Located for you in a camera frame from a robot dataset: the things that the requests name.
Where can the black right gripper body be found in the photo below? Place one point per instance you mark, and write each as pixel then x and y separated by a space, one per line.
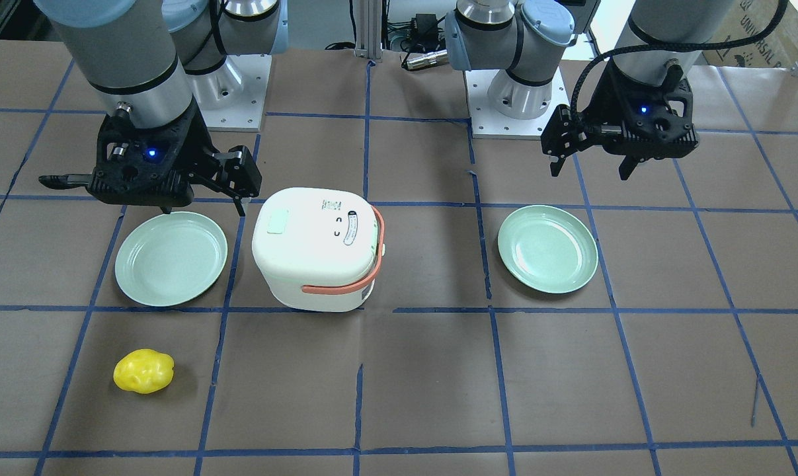
pixel 202 149

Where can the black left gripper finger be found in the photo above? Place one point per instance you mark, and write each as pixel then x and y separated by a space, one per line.
pixel 628 165
pixel 557 164

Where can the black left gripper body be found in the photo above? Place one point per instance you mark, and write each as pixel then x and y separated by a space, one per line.
pixel 604 106

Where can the white rice cooker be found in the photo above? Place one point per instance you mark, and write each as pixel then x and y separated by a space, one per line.
pixel 319 249

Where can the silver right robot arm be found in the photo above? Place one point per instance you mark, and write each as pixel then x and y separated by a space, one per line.
pixel 168 72

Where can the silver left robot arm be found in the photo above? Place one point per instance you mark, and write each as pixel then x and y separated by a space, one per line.
pixel 528 39

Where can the green plate near potato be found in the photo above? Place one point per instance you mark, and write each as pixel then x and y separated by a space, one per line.
pixel 171 259

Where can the green plate far side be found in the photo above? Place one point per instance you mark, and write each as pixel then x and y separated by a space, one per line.
pixel 547 249

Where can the yellow potato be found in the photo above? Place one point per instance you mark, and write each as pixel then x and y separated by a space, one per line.
pixel 144 371

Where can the black power adapter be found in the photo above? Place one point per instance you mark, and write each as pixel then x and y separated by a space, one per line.
pixel 424 27

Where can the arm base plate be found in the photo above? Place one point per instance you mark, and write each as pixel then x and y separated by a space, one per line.
pixel 232 98
pixel 498 122

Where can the aluminium frame post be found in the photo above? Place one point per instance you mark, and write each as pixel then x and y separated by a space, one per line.
pixel 368 29

